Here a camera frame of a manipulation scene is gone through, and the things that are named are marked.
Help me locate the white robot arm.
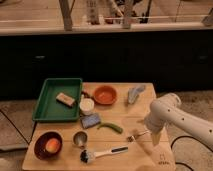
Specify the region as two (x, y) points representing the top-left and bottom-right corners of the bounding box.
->
(144, 93), (213, 150)

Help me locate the orange bowl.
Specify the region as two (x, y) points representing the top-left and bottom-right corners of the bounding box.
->
(93, 85), (117, 105)

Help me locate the grey crumpled cloth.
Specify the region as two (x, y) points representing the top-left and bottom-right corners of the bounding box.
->
(127, 84), (145, 104)

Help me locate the white cup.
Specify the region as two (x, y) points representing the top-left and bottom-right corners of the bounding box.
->
(80, 98), (94, 115)

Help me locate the blue sponge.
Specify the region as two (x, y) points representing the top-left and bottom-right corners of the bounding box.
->
(81, 113), (101, 129)

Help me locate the green bean pod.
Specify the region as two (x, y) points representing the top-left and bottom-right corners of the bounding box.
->
(97, 123), (123, 134)

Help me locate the tan sponge block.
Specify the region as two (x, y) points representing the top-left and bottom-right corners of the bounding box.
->
(56, 93), (75, 107)

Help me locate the small metal cup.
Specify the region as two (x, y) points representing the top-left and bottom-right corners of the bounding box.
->
(73, 131), (88, 148)

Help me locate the green plastic tray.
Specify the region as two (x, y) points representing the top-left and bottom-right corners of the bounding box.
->
(32, 78), (82, 122)

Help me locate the orange fruit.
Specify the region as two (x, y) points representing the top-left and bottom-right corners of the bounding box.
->
(45, 138), (61, 154)

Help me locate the dark red bowl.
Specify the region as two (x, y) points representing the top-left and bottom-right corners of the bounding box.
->
(34, 132), (62, 160)

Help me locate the black cable on floor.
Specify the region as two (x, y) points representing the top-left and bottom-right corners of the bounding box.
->
(170, 134), (213, 171)

